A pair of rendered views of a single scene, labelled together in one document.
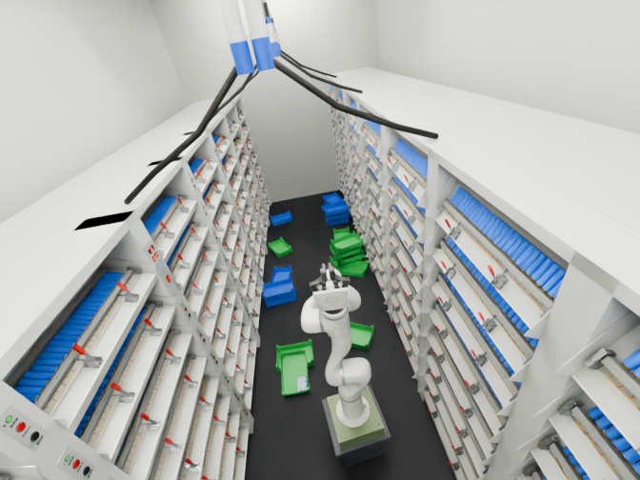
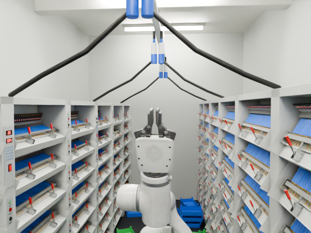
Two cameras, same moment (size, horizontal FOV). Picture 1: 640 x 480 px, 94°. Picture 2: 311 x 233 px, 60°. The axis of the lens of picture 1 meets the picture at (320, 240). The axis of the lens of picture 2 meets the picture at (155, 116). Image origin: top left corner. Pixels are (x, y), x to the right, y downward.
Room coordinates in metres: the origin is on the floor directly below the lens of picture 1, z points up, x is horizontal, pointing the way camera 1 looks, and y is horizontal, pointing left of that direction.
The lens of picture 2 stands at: (-0.10, -0.05, 1.65)
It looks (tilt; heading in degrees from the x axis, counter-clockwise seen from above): 2 degrees down; 4
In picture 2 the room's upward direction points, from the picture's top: straight up
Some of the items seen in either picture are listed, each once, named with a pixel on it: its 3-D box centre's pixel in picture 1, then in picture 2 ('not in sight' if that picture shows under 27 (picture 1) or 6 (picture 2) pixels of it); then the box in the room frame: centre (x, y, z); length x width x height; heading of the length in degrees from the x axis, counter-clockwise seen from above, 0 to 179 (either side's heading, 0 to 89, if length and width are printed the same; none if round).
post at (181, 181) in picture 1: (216, 272); (56, 217); (1.78, 0.79, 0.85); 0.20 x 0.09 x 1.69; 90
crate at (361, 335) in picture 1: (353, 333); not in sight; (1.65, -0.13, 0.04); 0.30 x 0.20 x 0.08; 61
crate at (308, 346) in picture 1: (294, 355); not in sight; (1.55, 0.38, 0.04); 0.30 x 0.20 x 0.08; 90
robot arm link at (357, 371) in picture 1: (353, 377); not in sight; (0.88, -0.04, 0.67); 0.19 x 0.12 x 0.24; 87
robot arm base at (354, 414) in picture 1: (351, 401); not in sight; (0.88, -0.01, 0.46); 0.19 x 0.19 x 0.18
